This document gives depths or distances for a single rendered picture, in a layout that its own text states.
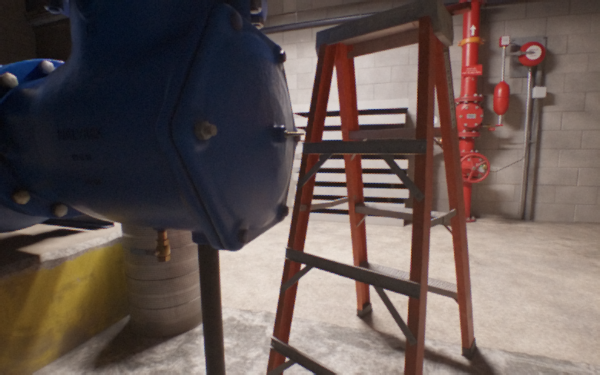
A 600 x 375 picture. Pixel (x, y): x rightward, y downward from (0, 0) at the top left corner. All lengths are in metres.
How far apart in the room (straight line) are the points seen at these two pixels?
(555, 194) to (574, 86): 1.19
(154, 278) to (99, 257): 0.29
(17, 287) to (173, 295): 0.53
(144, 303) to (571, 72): 4.37
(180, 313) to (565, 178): 4.01
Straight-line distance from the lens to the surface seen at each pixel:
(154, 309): 1.48
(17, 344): 1.51
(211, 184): 0.59
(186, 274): 1.43
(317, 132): 0.98
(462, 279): 1.20
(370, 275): 0.79
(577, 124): 4.36
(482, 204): 4.09
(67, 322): 1.59
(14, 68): 1.23
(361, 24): 0.96
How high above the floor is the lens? 0.80
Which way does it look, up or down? 7 degrees down
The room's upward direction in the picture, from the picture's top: straight up
